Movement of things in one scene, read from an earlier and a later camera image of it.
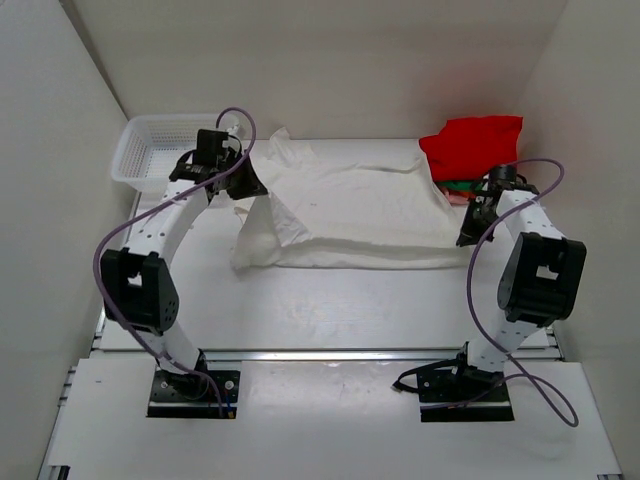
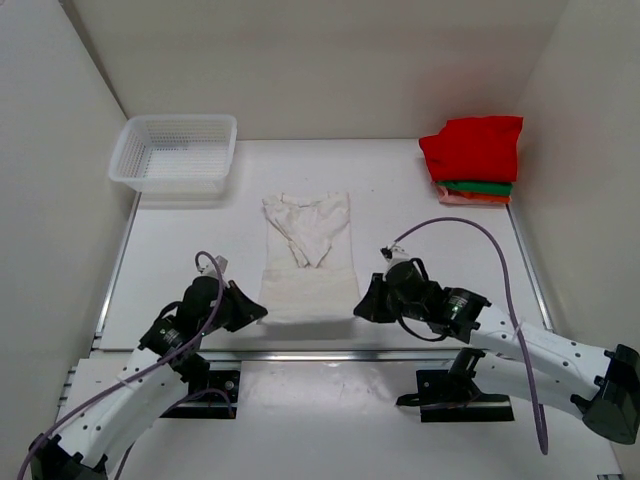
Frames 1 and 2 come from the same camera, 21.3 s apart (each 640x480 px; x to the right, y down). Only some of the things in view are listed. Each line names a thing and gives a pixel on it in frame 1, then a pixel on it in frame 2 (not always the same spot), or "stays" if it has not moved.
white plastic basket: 151,147 stays
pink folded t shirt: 457,199 stays
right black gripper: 468,231 → 371,309
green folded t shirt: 451,185 stays
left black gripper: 253,186 → 247,309
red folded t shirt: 466,149 stays
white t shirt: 323,214 → 310,273
